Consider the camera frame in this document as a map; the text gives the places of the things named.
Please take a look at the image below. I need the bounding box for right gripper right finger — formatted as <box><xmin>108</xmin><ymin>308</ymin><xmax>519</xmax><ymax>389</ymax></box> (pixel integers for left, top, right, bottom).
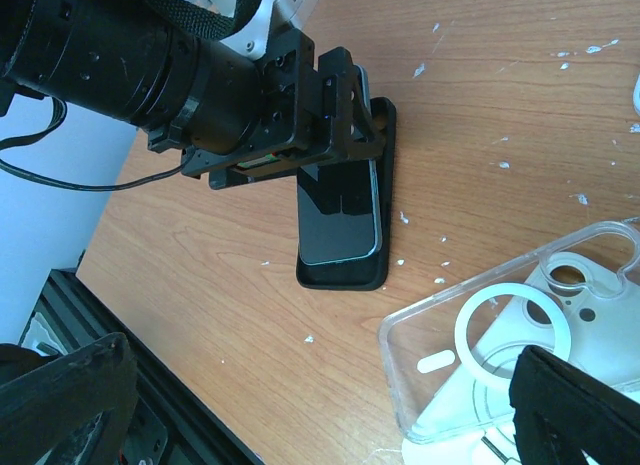
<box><xmin>509</xmin><ymin>345</ymin><xmax>639</xmax><ymax>464</ymax></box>

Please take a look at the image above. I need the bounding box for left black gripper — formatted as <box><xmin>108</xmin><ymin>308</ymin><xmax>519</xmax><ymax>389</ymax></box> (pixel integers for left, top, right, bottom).
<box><xmin>183</xmin><ymin>29</ymin><xmax>385</xmax><ymax>190</ymax></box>

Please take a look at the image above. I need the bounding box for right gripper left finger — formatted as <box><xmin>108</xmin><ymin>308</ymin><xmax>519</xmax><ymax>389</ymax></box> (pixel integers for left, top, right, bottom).
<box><xmin>1</xmin><ymin>333</ymin><xmax>138</xmax><ymax>464</ymax></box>

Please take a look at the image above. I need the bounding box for dark phone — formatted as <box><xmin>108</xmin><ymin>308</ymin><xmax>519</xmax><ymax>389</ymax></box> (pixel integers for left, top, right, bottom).
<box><xmin>296</xmin><ymin>64</ymin><xmax>384</xmax><ymax>266</ymax></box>

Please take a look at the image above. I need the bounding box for black phone case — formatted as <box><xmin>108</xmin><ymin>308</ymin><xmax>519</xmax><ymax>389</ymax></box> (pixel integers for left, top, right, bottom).
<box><xmin>296</xmin><ymin>97</ymin><xmax>397</xmax><ymax>291</ymax></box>

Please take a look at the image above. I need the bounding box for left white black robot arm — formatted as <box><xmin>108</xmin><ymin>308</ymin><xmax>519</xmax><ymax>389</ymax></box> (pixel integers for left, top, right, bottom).
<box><xmin>1</xmin><ymin>0</ymin><xmax>393</xmax><ymax>197</ymax></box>

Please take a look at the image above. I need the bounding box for cream white phone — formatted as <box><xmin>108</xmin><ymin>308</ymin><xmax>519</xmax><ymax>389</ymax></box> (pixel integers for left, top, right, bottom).
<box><xmin>402</xmin><ymin>252</ymin><xmax>640</xmax><ymax>465</ymax></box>

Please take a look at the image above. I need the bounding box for clear magsafe phone case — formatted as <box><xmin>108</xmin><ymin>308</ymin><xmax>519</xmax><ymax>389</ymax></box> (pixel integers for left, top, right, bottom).
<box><xmin>378</xmin><ymin>219</ymin><xmax>640</xmax><ymax>444</ymax></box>

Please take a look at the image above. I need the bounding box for black aluminium frame rail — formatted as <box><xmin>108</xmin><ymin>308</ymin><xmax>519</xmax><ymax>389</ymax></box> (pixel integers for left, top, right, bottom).
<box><xmin>1</xmin><ymin>270</ymin><xmax>260</xmax><ymax>464</ymax></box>

